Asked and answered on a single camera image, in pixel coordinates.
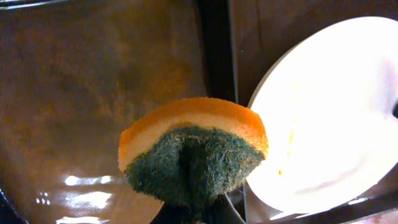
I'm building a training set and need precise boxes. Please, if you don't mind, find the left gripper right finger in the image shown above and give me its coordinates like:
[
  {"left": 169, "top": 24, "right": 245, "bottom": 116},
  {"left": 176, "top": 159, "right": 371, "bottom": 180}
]
[{"left": 205, "top": 194, "right": 246, "bottom": 224}]

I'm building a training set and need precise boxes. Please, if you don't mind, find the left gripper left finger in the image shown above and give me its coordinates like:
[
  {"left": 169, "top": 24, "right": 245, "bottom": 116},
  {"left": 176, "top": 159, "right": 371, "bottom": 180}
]
[{"left": 150, "top": 203, "right": 187, "bottom": 224}]

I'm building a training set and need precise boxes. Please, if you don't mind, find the orange green sponge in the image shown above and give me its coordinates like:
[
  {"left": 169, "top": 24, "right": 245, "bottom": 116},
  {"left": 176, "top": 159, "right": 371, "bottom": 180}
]
[{"left": 118, "top": 97, "right": 269, "bottom": 213}]

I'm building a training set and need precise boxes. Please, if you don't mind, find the white plate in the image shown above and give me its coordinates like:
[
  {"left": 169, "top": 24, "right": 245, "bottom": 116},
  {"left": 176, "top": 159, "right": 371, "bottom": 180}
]
[{"left": 247, "top": 17, "right": 397, "bottom": 213}]

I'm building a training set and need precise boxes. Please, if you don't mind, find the black water tray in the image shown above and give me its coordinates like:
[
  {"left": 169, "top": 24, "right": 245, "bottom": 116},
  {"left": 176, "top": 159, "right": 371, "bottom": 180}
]
[{"left": 1, "top": 0, "right": 236, "bottom": 223}]

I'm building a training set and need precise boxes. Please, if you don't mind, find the brown serving tray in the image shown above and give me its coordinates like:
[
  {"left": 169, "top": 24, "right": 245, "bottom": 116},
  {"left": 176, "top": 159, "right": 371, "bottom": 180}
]
[{"left": 229, "top": 0, "right": 397, "bottom": 223}]

